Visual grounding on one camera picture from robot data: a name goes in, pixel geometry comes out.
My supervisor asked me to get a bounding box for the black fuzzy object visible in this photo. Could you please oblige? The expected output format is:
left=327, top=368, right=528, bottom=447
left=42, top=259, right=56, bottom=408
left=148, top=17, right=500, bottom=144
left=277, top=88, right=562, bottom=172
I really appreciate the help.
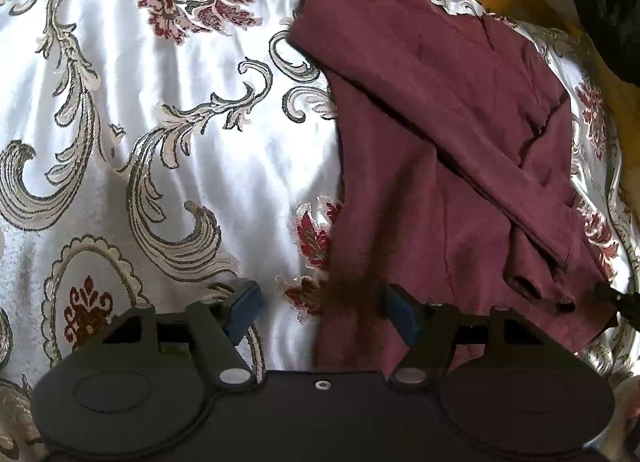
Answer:
left=572, top=0, right=640, bottom=84

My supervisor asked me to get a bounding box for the white floral bed blanket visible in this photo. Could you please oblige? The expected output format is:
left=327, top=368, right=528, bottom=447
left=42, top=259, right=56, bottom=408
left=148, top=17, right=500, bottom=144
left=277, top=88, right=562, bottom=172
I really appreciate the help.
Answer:
left=0, top=0, right=640, bottom=462

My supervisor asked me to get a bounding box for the maroon long-sleeved sweater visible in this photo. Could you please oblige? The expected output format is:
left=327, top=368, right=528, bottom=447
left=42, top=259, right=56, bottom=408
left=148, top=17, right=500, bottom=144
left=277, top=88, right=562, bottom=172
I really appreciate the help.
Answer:
left=289, top=0, right=618, bottom=378

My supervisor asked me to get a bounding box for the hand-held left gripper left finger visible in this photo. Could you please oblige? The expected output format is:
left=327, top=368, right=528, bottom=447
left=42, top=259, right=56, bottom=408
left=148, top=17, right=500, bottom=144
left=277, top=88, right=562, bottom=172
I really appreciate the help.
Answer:
left=75, top=281, right=264, bottom=388

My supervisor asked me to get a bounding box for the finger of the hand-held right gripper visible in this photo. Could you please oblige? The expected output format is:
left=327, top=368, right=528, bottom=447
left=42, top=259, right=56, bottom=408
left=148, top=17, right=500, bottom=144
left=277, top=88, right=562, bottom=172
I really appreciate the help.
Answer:
left=595, top=284, right=640, bottom=331

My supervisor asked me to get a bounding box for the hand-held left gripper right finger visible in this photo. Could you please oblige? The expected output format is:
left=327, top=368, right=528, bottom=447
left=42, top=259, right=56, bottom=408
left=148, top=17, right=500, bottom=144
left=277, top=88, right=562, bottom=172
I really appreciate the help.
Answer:
left=381, top=283, right=566, bottom=388

